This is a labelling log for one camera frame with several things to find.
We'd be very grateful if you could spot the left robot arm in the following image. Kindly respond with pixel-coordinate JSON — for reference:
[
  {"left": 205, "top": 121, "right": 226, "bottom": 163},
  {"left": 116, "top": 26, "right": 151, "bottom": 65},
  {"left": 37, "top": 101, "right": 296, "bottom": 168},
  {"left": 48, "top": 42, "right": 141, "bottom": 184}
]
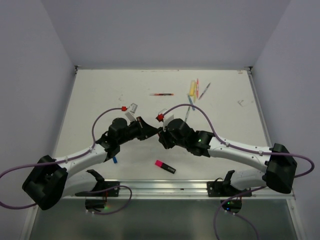
[{"left": 22, "top": 116, "right": 159, "bottom": 210}]

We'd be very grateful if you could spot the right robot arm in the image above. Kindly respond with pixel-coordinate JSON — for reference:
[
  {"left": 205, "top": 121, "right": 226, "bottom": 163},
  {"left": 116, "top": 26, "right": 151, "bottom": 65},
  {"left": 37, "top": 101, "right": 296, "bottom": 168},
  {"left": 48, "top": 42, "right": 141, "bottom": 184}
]
[{"left": 158, "top": 118, "right": 298, "bottom": 197}]

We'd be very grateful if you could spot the blue capped white pen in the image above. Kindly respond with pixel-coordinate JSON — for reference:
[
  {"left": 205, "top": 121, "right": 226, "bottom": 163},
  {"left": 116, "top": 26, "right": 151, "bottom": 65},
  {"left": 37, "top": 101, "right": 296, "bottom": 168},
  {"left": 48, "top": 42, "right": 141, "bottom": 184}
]
[{"left": 112, "top": 156, "right": 118, "bottom": 164}]

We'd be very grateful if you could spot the yellow highlighter pen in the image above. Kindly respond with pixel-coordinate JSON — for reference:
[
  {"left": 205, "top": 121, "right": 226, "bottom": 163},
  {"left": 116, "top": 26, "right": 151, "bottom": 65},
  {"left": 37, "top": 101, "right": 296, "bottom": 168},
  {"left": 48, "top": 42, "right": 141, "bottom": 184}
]
[{"left": 188, "top": 80, "right": 197, "bottom": 97}]

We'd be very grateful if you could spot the right aluminium side rail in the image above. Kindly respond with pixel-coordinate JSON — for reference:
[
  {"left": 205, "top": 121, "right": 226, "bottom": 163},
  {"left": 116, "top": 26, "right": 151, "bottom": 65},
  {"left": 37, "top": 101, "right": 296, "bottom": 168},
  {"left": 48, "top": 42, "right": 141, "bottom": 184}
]
[{"left": 244, "top": 66, "right": 283, "bottom": 176}]

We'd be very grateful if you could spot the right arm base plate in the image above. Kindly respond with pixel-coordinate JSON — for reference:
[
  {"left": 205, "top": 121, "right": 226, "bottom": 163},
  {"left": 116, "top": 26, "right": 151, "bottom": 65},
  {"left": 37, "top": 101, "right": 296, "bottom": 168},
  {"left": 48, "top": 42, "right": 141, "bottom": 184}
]
[{"left": 206, "top": 178, "right": 248, "bottom": 198}]

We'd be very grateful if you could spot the clear purple pen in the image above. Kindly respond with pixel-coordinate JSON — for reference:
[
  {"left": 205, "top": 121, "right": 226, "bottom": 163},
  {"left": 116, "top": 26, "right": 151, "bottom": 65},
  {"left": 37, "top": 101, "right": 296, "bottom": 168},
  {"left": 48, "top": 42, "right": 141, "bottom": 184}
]
[{"left": 198, "top": 82, "right": 211, "bottom": 100}]

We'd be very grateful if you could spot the pink highlighter cap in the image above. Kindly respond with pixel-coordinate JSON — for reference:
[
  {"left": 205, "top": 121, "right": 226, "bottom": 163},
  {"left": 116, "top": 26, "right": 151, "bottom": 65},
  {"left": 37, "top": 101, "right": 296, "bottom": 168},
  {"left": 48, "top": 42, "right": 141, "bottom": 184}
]
[{"left": 155, "top": 160, "right": 164, "bottom": 168}]

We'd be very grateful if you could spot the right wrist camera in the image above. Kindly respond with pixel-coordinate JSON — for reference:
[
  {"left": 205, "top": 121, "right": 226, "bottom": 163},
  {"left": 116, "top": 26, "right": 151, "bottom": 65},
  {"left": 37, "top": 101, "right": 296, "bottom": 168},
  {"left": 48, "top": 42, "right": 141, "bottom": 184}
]
[{"left": 158, "top": 108, "right": 174, "bottom": 132}]

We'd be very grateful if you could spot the aluminium side rail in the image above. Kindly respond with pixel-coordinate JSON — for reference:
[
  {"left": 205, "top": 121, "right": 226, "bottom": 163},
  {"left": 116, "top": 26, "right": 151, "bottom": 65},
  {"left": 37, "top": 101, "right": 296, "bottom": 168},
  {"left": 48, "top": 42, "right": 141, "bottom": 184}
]
[
  {"left": 47, "top": 65, "right": 81, "bottom": 156},
  {"left": 244, "top": 66, "right": 283, "bottom": 176}
]

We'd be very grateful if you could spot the red orange-tipped pen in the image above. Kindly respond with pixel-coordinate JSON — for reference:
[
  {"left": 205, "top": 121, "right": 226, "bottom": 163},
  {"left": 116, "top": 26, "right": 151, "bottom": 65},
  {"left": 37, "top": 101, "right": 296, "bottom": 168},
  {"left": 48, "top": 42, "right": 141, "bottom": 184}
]
[{"left": 149, "top": 93, "right": 174, "bottom": 97}]

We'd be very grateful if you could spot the black highlighter body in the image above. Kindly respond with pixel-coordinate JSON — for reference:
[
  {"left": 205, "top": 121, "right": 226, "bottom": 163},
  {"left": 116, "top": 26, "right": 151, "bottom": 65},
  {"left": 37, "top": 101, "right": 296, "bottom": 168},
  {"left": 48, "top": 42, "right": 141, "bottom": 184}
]
[{"left": 161, "top": 163, "right": 176, "bottom": 174}]

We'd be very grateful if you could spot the thin orange pen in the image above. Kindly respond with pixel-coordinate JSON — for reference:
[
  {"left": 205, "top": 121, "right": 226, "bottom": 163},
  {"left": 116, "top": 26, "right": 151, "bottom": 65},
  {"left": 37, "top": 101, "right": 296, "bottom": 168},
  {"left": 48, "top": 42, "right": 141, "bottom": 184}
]
[{"left": 195, "top": 78, "right": 199, "bottom": 99}]

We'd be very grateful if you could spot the green clear pen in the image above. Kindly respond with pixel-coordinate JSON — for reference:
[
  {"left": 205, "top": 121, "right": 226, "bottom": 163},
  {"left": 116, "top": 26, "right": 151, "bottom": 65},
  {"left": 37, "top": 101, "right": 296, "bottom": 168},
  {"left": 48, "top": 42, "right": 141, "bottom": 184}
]
[{"left": 184, "top": 106, "right": 191, "bottom": 122}]

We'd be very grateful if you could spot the aluminium front rail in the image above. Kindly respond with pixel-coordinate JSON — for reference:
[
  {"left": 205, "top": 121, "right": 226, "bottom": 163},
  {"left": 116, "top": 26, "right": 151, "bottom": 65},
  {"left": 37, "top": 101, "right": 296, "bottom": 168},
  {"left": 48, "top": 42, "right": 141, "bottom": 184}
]
[{"left": 62, "top": 179, "right": 295, "bottom": 200}]

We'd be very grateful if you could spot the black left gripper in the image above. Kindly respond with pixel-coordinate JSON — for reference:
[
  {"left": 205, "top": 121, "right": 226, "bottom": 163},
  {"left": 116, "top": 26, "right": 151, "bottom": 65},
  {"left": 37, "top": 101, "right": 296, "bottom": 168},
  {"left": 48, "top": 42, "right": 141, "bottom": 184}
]
[{"left": 117, "top": 116, "right": 158, "bottom": 145}]

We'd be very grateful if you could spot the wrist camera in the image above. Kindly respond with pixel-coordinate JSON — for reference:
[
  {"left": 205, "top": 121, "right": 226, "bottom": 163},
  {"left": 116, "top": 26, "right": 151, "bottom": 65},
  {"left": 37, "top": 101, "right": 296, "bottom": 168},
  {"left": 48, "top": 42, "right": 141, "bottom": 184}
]
[
  {"left": 124, "top": 103, "right": 138, "bottom": 123},
  {"left": 158, "top": 108, "right": 174, "bottom": 132}
]

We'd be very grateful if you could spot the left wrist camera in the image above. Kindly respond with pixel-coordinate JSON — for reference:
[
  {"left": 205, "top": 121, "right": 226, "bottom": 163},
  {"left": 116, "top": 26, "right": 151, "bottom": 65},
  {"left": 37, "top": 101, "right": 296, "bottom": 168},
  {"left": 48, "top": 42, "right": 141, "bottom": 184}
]
[{"left": 124, "top": 103, "right": 138, "bottom": 123}]

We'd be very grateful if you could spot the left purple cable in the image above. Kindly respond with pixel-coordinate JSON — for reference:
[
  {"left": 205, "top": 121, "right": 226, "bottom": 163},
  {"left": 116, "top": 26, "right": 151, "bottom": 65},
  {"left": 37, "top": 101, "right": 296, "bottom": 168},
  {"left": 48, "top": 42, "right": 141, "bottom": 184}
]
[{"left": 0, "top": 106, "right": 133, "bottom": 216}]

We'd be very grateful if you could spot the left aluminium side rail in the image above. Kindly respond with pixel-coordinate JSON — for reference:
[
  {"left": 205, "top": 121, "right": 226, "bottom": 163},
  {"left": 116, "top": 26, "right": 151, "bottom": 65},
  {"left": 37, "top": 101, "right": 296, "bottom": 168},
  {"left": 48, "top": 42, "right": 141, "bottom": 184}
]
[{"left": 47, "top": 65, "right": 81, "bottom": 156}]

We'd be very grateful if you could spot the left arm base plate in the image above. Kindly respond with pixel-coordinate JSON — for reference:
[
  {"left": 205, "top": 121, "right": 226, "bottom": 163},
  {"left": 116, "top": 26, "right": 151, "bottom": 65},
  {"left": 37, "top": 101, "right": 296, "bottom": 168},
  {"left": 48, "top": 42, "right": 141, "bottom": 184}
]
[{"left": 75, "top": 181, "right": 120, "bottom": 198}]

